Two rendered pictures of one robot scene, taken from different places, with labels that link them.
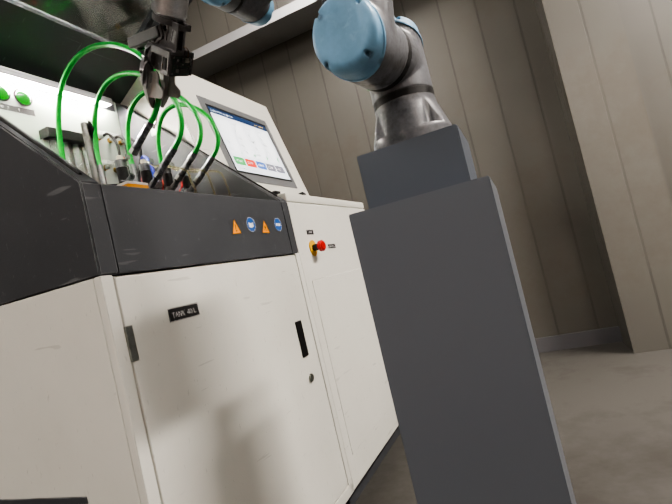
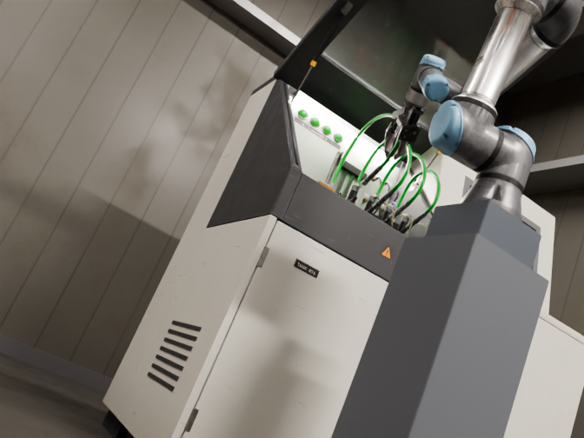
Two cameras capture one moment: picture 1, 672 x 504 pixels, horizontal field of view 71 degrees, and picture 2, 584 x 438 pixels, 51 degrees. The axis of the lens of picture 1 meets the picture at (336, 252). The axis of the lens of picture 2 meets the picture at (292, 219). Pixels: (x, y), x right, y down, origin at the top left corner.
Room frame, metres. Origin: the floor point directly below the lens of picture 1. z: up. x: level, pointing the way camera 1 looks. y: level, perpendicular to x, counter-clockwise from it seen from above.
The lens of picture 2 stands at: (-0.38, -0.83, 0.33)
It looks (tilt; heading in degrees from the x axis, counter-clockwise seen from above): 16 degrees up; 45
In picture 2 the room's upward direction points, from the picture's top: 23 degrees clockwise
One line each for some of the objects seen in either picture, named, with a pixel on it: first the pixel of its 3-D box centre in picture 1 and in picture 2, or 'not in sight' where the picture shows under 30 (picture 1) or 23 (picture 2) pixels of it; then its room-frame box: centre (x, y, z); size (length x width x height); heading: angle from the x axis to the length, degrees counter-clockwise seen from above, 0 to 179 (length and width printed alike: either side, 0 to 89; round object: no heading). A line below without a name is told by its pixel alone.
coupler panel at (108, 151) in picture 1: (117, 167); (374, 203); (1.51, 0.63, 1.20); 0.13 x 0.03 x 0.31; 157
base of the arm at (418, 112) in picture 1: (409, 123); (493, 202); (0.88, -0.19, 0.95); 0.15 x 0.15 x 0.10
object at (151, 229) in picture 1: (214, 229); (369, 244); (1.09, 0.27, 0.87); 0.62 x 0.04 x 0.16; 157
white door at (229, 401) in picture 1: (259, 408); (321, 374); (1.08, 0.25, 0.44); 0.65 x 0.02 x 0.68; 157
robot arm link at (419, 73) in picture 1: (393, 63); (504, 159); (0.87, -0.19, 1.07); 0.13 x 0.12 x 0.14; 148
